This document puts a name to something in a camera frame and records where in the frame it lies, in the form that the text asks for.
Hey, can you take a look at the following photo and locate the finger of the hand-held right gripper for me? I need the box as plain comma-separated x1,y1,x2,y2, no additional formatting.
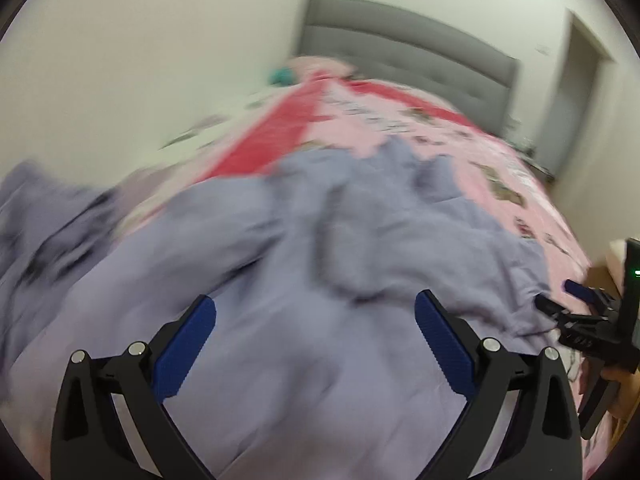
534,294,576,325
563,280,621,311

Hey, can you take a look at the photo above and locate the grey door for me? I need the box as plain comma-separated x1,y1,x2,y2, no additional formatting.
534,10,617,181

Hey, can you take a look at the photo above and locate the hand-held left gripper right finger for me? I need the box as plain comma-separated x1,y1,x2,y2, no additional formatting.
414,289,584,480

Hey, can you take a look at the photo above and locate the pink printed blanket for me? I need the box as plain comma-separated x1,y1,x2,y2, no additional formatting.
117,55,618,480

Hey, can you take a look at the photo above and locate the lavender puffer jacket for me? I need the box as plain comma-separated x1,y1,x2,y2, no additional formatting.
0,137,557,480

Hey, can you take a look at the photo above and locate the grey upholstered headboard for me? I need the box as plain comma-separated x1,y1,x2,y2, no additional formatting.
291,0,522,138

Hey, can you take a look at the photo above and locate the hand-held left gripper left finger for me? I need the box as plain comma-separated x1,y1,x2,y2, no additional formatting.
50,294,217,480

